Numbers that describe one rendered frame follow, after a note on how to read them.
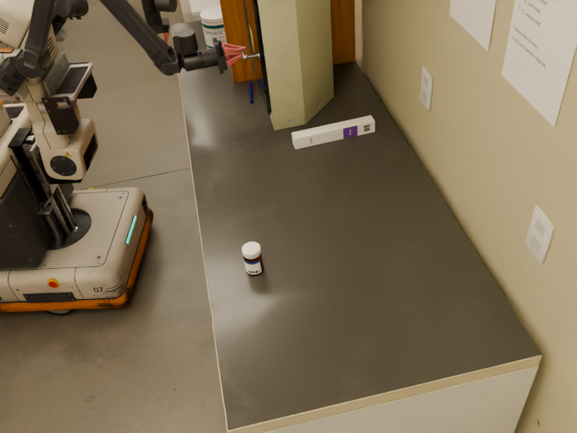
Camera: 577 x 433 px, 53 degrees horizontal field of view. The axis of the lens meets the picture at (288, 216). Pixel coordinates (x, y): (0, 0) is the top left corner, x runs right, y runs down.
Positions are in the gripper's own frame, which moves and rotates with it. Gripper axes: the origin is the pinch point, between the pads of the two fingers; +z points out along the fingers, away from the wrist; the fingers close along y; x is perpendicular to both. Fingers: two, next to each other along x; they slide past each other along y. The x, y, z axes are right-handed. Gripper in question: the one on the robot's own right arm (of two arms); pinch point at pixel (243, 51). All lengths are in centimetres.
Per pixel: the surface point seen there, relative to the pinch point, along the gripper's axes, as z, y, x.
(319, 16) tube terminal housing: 25.5, 7.4, -3.7
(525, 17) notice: 45, 27, -84
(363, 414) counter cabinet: 0, -44, -111
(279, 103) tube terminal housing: 7.8, -16.3, -9.7
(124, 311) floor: -73, -118, 21
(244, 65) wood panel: 2.4, -16.0, 27.8
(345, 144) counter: 25.1, -28.2, -24.8
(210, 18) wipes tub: -5, -5, 55
